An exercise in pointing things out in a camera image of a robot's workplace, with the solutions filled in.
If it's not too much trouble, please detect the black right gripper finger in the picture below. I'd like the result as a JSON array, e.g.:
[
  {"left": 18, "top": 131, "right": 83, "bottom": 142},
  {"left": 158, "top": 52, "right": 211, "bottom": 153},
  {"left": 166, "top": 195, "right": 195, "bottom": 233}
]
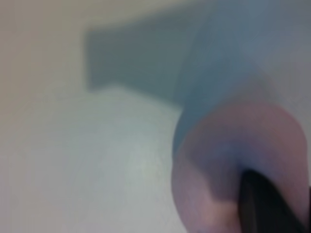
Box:
[{"left": 237, "top": 169, "right": 311, "bottom": 233}]

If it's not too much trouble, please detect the pink peach with green mark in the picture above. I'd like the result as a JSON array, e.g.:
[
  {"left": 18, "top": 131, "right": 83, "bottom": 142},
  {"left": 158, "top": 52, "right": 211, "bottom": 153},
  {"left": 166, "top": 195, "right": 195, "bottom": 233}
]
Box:
[{"left": 171, "top": 101, "right": 310, "bottom": 233}]

